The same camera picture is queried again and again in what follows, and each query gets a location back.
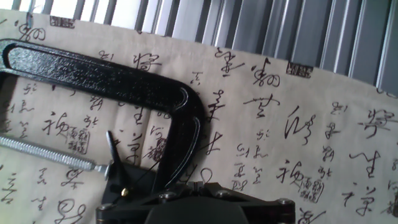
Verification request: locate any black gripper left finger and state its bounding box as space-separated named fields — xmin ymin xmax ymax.
xmin=96 ymin=181 xmax=196 ymax=224

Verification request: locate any black square clock movement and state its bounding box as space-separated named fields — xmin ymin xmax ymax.
xmin=101 ymin=163 xmax=160 ymax=206

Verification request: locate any beige calligraphy print cloth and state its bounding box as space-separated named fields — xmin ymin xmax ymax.
xmin=0 ymin=9 xmax=398 ymax=224

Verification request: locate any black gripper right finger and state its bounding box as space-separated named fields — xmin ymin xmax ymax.
xmin=195 ymin=181 xmax=296 ymax=224

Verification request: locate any short black hour hand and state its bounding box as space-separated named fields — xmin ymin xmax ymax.
xmin=105 ymin=130 xmax=129 ymax=193

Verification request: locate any black C-clamp with silver screw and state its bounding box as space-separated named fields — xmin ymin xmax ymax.
xmin=0 ymin=39 xmax=206 ymax=194

